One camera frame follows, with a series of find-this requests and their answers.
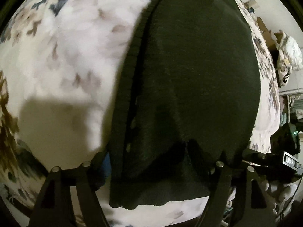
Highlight person's right hand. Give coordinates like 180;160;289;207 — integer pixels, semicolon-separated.
260;178;299;216

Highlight large cardboard box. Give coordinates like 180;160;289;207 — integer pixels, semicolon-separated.
245;0;284;52

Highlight bed with floral sheet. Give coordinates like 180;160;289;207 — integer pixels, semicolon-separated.
0;0;283;227

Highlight pile of white clothes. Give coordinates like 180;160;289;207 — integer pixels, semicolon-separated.
276;32;303;88

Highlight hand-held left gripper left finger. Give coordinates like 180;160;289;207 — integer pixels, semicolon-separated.
28;148;112;227

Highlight white open shelf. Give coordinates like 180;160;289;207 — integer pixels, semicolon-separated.
279;92;303;129

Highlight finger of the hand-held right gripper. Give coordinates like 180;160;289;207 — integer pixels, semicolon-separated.
241;148;284;168

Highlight dark striped sweater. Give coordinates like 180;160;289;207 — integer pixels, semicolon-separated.
109;0;262;210

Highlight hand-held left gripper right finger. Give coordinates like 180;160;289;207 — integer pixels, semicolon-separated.
194;160;277;227

